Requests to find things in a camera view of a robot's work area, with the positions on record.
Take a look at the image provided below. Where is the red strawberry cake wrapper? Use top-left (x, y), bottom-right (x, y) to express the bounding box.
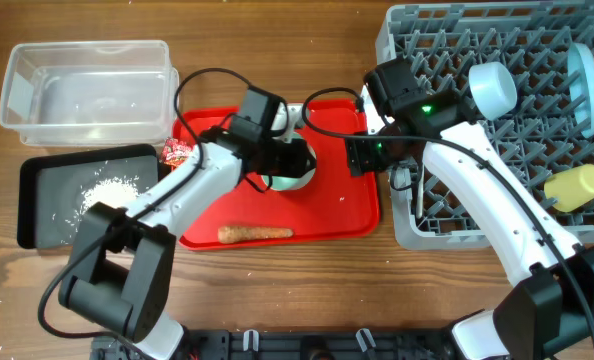
top-left (160, 138), bottom-right (192, 168)

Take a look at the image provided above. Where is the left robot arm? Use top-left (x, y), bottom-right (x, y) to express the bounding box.
top-left (50, 86), bottom-right (316, 359)

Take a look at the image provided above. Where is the grey dishwasher rack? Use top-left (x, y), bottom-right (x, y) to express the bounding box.
top-left (375, 1), bottom-right (594, 250)

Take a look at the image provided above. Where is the left black cable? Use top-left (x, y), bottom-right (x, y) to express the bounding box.
top-left (36, 67), bottom-right (291, 341)

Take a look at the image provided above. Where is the white plastic spoon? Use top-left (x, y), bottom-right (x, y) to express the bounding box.
top-left (415, 172), bottom-right (425, 219)

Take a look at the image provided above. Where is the white rice pile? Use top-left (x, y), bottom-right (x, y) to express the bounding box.
top-left (53, 175), bottom-right (142, 244)

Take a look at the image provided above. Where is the light blue small bowl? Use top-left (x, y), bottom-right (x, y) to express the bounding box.
top-left (468, 62), bottom-right (518, 120)

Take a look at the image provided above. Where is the red serving tray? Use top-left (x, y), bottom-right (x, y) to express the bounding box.
top-left (179, 127), bottom-right (380, 251)

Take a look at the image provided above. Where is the green bowl with rice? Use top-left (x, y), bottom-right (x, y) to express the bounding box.
top-left (261, 166), bottom-right (316, 191)

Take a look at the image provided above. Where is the light blue plate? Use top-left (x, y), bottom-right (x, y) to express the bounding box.
top-left (567, 43), bottom-right (594, 138)

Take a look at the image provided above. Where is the yellow plastic cup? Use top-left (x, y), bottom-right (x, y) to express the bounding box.
top-left (544, 164), bottom-right (594, 212)

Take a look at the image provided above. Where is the clear plastic bin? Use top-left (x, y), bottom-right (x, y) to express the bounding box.
top-left (0, 40), bottom-right (179, 147)

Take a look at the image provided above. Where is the black cable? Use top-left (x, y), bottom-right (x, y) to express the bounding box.
top-left (36, 67), bottom-right (291, 341)
top-left (300, 87), bottom-right (594, 360)

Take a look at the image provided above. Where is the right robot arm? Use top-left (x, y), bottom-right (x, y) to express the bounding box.
top-left (346, 58), bottom-right (594, 359)

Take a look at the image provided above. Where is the right black cable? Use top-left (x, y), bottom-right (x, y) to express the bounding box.
top-left (300, 87), bottom-right (594, 360)

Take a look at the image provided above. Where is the orange carrot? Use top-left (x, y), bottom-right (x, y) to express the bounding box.
top-left (217, 225), bottom-right (294, 244)

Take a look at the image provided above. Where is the black plastic tray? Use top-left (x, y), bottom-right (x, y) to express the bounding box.
top-left (17, 144), bottom-right (159, 249)

